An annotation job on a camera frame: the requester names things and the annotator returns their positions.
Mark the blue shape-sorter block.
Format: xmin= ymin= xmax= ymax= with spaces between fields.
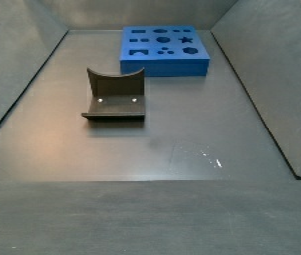
xmin=119 ymin=25 xmax=209 ymax=77

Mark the black curved holder bracket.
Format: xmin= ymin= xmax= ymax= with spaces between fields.
xmin=81 ymin=69 xmax=145 ymax=120

